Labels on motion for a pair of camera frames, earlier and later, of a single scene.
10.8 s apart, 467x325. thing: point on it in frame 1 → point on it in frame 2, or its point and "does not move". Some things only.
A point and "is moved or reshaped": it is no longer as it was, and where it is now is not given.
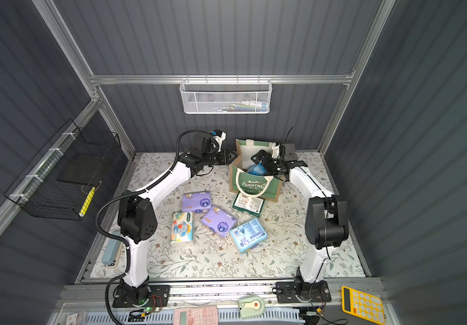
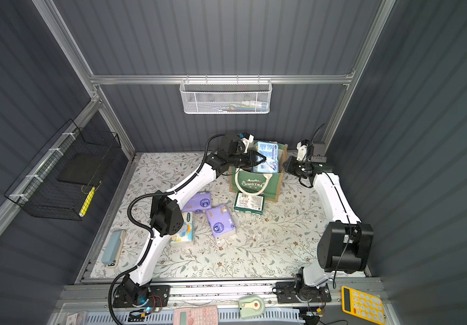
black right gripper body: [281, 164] → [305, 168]
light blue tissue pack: [248, 234] is moved or reshaped
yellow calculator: [365, 306] does not move
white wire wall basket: [225, 96] does not move
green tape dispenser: [250, 306] does not move
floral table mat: [204, 231] does not move
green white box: [252, 205] does not move
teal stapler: [111, 248] does not move
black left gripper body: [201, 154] → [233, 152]
